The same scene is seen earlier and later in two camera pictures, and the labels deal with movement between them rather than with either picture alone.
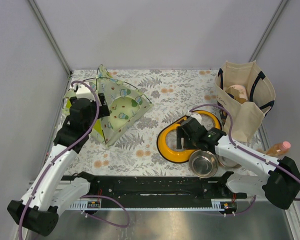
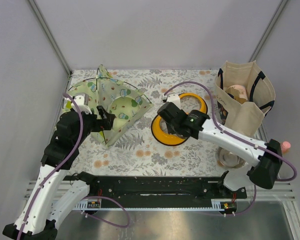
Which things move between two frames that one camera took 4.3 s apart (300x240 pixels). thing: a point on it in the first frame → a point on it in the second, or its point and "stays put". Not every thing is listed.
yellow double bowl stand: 167,139 → 162,136
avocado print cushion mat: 122,109 stays put
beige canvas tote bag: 246,90 stays put
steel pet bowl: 228,163 stays put
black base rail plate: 157,192 stays put
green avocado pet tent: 127,103 stays put
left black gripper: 103,109 → 106,122
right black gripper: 180,133 → 170,130
